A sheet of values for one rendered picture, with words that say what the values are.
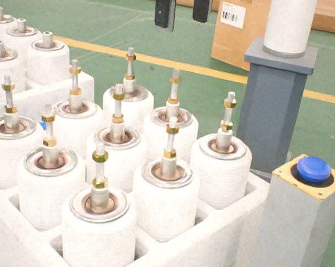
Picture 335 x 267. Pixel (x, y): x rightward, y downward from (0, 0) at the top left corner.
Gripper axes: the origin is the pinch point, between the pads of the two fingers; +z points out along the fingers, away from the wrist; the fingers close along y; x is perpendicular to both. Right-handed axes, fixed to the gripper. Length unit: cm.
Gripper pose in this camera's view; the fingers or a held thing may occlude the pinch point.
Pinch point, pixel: (184, 15)
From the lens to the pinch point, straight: 55.8
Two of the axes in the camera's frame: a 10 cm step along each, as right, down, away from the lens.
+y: -6.5, 3.3, -6.8
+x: 7.5, 3.8, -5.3
